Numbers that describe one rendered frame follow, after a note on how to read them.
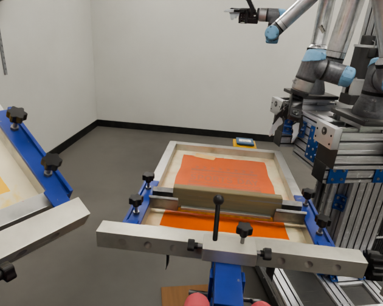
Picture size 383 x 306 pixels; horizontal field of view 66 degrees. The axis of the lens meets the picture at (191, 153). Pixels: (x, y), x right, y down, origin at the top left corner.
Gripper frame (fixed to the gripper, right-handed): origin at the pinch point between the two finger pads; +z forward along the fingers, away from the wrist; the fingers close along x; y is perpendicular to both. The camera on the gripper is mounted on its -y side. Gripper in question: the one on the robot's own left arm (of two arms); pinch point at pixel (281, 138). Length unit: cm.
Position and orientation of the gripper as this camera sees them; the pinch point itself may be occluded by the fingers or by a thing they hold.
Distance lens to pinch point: 127.6
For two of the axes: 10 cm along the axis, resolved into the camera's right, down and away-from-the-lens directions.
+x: -9.6, -2.9, 0.3
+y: 1.4, -3.9, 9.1
